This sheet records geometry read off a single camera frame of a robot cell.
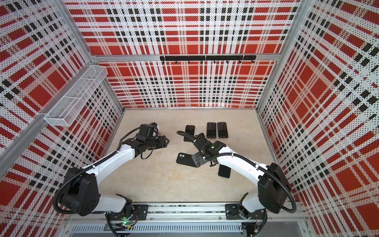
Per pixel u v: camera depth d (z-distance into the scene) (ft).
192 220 2.36
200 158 2.41
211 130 3.74
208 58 2.92
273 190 1.36
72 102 2.41
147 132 2.22
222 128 3.73
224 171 2.89
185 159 3.07
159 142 2.52
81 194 1.39
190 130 3.54
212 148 1.89
